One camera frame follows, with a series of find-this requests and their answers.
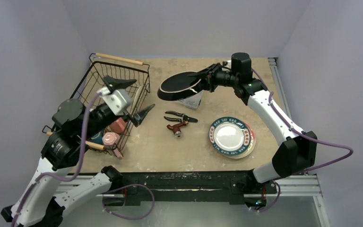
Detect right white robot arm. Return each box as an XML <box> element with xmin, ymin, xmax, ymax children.
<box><xmin>109</xmin><ymin>58</ymin><xmax>301</xmax><ymax>192</ymax></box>

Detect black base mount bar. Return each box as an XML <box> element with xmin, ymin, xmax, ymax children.
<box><xmin>101</xmin><ymin>166</ymin><xmax>279</xmax><ymax>209</ymax></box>

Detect black wire dish rack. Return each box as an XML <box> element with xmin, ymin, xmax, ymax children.
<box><xmin>43</xmin><ymin>53</ymin><xmax>150</xmax><ymax>159</ymax></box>

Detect pink ceramic mug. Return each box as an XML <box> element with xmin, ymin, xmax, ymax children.
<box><xmin>109</xmin><ymin>118</ymin><xmax>127</xmax><ymax>134</ymax></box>

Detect blue ceramic cup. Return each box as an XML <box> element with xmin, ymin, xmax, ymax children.
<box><xmin>89</xmin><ymin>131</ymin><xmax>104</xmax><ymax>144</ymax></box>

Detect clear plastic screw box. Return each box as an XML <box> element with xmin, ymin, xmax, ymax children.
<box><xmin>176</xmin><ymin>91</ymin><xmax>204</xmax><ymax>110</ymax></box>

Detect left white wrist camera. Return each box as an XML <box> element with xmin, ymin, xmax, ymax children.
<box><xmin>97</xmin><ymin>87</ymin><xmax>133</xmax><ymax>115</ymax></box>

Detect black handled pliers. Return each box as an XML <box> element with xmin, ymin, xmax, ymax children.
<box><xmin>164</xmin><ymin>111</ymin><xmax>198</xmax><ymax>123</ymax></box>

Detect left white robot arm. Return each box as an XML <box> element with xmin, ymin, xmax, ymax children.
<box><xmin>1</xmin><ymin>99</ymin><xmax>138</xmax><ymax>227</ymax></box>

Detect red brown faucet tap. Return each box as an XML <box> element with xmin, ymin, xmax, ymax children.
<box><xmin>166</xmin><ymin>121</ymin><xmax>189</xmax><ymax>138</ymax></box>

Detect green rimmed plate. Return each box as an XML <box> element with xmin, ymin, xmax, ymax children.
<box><xmin>208</xmin><ymin>117</ymin><xmax>250</xmax><ymax>158</ymax></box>

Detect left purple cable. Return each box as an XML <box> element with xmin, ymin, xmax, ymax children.
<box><xmin>10</xmin><ymin>91</ymin><xmax>156</xmax><ymax>227</ymax></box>

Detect small cream saucer plate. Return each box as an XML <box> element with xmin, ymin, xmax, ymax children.
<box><xmin>132</xmin><ymin>86</ymin><xmax>145</xmax><ymax>111</ymax></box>

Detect pink faceted ceramic cup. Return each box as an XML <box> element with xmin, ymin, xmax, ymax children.
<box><xmin>102</xmin><ymin>132</ymin><xmax>120</xmax><ymax>150</ymax></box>

